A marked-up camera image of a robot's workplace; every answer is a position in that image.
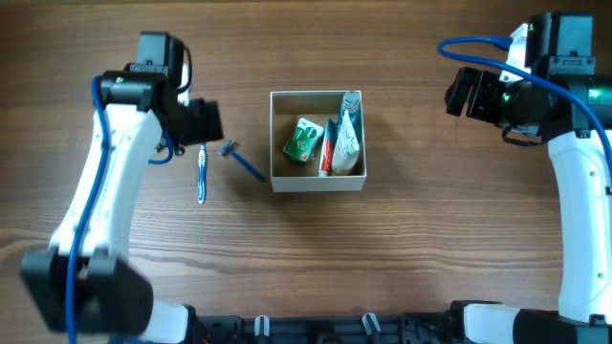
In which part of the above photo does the white lotion tube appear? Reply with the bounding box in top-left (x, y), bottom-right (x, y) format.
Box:
top-left (332, 110), bottom-right (360, 175)

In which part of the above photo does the green soap packet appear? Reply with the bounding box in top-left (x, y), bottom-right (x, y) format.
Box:
top-left (283, 118), bottom-right (324, 162)

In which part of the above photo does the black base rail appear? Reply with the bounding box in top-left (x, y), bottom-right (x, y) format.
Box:
top-left (199, 311), bottom-right (469, 344)

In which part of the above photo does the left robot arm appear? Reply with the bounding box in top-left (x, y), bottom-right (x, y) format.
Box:
top-left (20, 32), bottom-right (223, 343)

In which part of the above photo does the left blue cable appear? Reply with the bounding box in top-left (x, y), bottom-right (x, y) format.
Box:
top-left (64, 75), bottom-right (176, 344)

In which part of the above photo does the blue cable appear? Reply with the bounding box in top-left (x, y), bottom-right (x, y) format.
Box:
top-left (436, 35), bottom-right (612, 183)
top-left (64, 75), bottom-right (176, 344)

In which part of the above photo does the right blue cable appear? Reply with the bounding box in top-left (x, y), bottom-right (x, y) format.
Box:
top-left (436, 35), bottom-right (612, 183)

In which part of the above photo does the blue mouthwash bottle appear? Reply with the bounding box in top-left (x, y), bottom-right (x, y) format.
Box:
top-left (337, 91), bottom-right (362, 143)

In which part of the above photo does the blue white toothbrush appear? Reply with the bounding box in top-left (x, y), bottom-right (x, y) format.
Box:
top-left (197, 142), bottom-right (208, 204)

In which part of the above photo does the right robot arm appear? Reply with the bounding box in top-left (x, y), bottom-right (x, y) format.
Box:
top-left (445, 11), bottom-right (611, 343)

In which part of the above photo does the white open cardboard box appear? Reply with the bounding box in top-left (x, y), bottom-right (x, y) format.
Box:
top-left (270, 90), bottom-right (367, 192)

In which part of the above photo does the teal toothpaste tube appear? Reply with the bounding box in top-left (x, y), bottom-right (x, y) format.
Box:
top-left (318, 119), bottom-right (337, 177)

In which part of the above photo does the blue disposable razor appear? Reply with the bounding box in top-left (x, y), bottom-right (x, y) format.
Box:
top-left (218, 139), bottom-right (266, 183)

